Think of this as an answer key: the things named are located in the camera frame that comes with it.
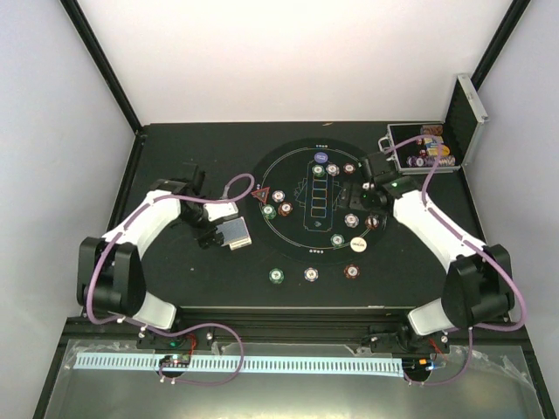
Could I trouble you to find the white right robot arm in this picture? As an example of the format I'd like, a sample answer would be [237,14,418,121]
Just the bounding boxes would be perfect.
[358,151,516,352]

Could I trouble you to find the red poker chip stack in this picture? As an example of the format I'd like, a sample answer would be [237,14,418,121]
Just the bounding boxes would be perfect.
[343,264,360,279]

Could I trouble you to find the red triangle marker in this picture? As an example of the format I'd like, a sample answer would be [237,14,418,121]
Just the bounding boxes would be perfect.
[251,187,270,205]

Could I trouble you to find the card boxes in case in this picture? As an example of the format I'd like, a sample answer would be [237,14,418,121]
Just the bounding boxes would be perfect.
[423,136,451,156]

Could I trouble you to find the round black poker mat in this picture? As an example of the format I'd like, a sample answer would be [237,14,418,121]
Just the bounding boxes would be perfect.
[246,138,388,264]

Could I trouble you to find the black aluminium rail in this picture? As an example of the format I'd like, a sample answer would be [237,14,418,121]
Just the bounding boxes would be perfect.
[169,305,529,354]

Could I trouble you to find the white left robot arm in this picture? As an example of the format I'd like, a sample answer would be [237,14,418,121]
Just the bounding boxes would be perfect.
[77,174,224,348]

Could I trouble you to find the green poker chip stack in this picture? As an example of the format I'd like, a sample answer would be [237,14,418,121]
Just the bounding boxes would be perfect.
[268,268,285,285]

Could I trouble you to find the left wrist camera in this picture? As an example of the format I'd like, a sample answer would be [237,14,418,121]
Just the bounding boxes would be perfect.
[204,202,238,223]

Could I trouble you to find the white slotted cable duct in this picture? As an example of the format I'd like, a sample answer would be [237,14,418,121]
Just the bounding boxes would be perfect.
[73,353,404,378]

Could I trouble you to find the aluminium poker case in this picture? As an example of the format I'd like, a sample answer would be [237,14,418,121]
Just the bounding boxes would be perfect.
[378,73,489,175]

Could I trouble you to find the black left motor block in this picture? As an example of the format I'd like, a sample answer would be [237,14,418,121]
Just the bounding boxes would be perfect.
[179,163,205,197]

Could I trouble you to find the blue poker chip stack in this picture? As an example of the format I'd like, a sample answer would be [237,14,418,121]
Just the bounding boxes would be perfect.
[304,267,319,282]

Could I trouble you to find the brown chips row in case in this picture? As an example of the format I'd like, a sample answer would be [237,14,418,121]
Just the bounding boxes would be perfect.
[420,124,444,136]

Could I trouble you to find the purple blind button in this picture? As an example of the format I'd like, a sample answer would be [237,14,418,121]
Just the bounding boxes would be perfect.
[314,151,328,164]

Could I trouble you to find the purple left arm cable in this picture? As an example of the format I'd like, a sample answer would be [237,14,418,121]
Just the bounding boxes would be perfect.
[82,173,257,386]

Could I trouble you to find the purple chips row in case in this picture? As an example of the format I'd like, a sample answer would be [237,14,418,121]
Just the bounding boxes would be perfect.
[406,155,456,168]

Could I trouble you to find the white dealer button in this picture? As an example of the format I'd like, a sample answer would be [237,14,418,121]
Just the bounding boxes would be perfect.
[349,237,368,253]

